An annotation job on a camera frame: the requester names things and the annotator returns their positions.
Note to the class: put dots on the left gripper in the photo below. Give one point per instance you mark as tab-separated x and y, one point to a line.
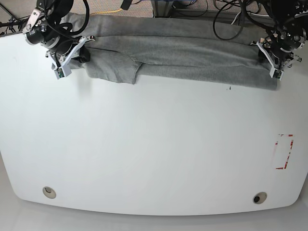
277	48

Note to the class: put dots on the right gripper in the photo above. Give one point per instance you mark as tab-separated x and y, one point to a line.
60	49

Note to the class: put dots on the grey T-shirt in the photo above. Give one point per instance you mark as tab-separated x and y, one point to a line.
126	47

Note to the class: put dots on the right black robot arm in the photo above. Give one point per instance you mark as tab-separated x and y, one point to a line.
50	13

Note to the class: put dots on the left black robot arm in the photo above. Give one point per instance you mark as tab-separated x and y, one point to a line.
284	13

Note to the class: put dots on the red tape rectangle marking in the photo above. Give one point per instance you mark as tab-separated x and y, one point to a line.
282	151

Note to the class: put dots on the right table grommet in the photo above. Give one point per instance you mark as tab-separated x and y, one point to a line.
259	198

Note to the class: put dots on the table grommet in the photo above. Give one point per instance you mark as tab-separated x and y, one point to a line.
259	198
49	192

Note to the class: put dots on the left table grommet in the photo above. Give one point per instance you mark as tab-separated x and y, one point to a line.
49	192

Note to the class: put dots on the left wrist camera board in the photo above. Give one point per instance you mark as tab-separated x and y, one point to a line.
276	73

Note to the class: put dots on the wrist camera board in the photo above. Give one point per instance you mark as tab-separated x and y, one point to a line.
61	73
276	73

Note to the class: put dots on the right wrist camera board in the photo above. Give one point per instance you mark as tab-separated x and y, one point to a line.
61	73

